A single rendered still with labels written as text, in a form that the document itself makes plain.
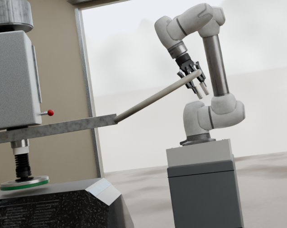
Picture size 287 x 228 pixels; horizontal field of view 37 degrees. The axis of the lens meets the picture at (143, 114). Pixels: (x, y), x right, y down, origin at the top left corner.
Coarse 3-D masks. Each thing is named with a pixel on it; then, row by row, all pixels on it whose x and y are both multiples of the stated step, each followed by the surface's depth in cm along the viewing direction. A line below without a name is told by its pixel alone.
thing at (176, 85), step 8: (192, 72) 191; (200, 72) 196; (184, 80) 185; (168, 88) 182; (176, 88) 183; (152, 96) 181; (160, 96) 181; (136, 104) 184; (144, 104) 182; (128, 112) 186; (136, 112) 185; (120, 120) 192
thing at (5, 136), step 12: (72, 120) 194; (84, 120) 195; (96, 120) 196; (108, 120) 196; (0, 132) 190; (12, 132) 191; (24, 132) 192; (36, 132) 192; (48, 132) 193; (60, 132) 194
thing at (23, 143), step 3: (12, 141) 194; (15, 141) 193; (18, 141) 193; (21, 141) 194; (24, 141) 195; (27, 141) 196; (12, 144) 194; (15, 144) 193; (18, 144) 193; (21, 144) 194; (24, 144) 194; (27, 144) 196; (12, 147) 194; (15, 147) 194
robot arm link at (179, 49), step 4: (176, 44) 209; (180, 44) 210; (184, 44) 212; (172, 48) 210; (176, 48) 209; (180, 48) 210; (184, 48) 210; (172, 52) 211; (176, 52) 210; (180, 52) 209; (184, 52) 211; (172, 56) 212; (176, 56) 210; (180, 56) 211
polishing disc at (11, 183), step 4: (36, 176) 205; (40, 176) 202; (44, 176) 199; (12, 180) 201; (24, 180) 193; (28, 180) 190; (32, 180) 188; (36, 180) 189; (40, 180) 191; (0, 184) 192; (4, 184) 189; (8, 184) 187; (12, 184) 186; (16, 184) 186; (20, 184) 186; (24, 184) 187
